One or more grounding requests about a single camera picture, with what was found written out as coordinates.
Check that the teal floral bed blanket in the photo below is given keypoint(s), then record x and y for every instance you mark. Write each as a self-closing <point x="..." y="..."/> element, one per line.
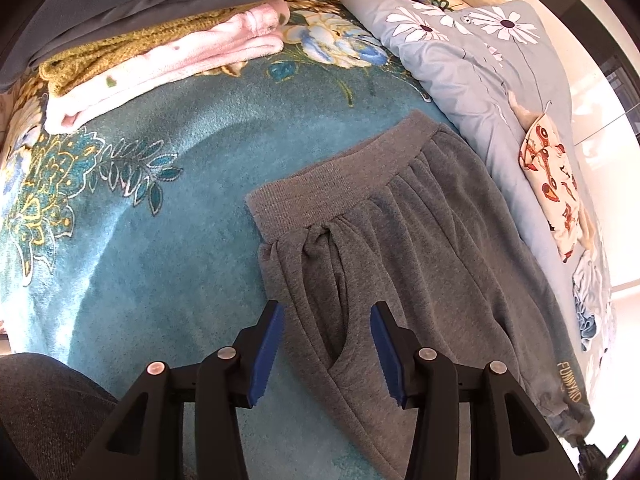
<point x="130" y="240"/>

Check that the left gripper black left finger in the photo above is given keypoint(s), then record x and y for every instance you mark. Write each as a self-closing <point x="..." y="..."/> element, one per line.
<point x="142" y="438"/>

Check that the pink folded garment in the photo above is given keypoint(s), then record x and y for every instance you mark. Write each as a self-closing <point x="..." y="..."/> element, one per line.
<point x="247" y="35"/>

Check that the light blue daisy quilt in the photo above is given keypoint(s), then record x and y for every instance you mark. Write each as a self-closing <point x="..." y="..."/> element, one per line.
<point x="467" y="61"/>

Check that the olive knitted sweater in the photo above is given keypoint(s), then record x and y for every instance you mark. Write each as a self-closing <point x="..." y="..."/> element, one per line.
<point x="72" y="67"/>

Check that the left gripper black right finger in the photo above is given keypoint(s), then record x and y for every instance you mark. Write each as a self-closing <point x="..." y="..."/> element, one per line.
<point x="509" y="437"/>

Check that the cream fox print garment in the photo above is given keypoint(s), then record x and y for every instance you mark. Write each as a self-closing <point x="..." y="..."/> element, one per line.
<point x="544" y="160"/>

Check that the grey sweatpants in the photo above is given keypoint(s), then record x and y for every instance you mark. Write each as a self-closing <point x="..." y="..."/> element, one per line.
<point x="411" y="218"/>

